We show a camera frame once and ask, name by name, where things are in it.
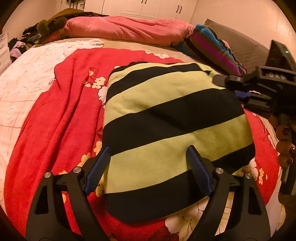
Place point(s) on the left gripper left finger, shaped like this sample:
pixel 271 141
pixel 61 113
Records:
pixel 60 209

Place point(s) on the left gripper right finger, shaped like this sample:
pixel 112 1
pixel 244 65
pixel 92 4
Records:
pixel 235 209

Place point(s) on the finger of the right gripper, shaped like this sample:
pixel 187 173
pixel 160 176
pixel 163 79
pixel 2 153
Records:
pixel 232 81
pixel 255 101

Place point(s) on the green black striped sweater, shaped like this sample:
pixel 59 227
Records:
pixel 153 113

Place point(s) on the pile of clothes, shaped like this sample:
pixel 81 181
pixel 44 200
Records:
pixel 29 38

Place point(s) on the right hand painted nails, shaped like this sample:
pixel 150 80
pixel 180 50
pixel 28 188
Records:
pixel 285 148

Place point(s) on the colourful striped pillow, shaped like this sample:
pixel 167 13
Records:
pixel 204 46

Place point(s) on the white wardrobe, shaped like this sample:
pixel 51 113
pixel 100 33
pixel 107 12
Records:
pixel 144 9

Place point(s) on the red floral blanket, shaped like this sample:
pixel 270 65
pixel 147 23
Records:
pixel 64 128

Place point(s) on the pink quilt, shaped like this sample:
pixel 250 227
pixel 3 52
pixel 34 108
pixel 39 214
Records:
pixel 165 33

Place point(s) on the white pink fluffy blanket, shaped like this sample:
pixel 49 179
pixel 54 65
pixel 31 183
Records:
pixel 23 82

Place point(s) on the white drawer cabinet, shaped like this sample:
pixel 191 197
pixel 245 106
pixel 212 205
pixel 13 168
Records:
pixel 5 59

